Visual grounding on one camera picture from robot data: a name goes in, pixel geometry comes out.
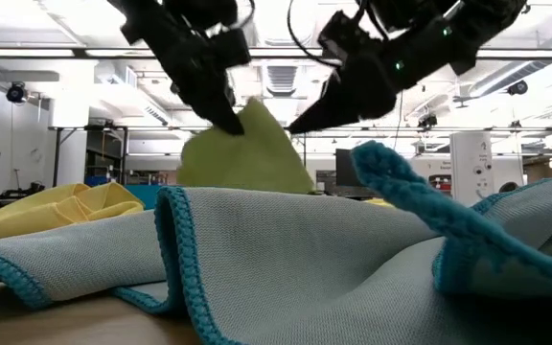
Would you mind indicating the black computer monitor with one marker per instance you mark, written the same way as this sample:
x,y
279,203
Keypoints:
x,y
345,167

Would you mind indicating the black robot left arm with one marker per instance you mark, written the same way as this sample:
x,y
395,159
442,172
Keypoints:
x,y
199,12

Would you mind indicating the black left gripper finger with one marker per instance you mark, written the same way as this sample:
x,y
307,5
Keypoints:
x,y
218,112

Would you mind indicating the lime green microfiber towel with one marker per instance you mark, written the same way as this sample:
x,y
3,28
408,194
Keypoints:
x,y
242,163

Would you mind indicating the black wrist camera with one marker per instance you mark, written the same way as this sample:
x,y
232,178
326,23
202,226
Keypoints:
x,y
232,48
348,36

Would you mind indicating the black metal rack frame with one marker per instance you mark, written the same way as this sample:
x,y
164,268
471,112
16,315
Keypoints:
x,y
57,153

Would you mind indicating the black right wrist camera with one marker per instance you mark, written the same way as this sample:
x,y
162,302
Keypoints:
x,y
348,36

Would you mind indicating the teal plastic bin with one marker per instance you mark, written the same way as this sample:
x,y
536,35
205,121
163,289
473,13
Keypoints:
x,y
146,196

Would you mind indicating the yellow microfiber towel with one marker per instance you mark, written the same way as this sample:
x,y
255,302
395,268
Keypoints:
x,y
41,211
376,202

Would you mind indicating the light blue teal-edged towel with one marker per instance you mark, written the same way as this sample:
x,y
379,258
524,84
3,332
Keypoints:
x,y
281,249

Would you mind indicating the white pillar sign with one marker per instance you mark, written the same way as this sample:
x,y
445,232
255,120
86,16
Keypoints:
x,y
472,167

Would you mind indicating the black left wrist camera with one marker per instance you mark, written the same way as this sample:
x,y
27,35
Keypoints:
x,y
232,48

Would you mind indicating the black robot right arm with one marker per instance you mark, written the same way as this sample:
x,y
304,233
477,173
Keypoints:
x,y
491,19

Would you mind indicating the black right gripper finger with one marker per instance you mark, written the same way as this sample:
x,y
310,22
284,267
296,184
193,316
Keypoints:
x,y
328,110

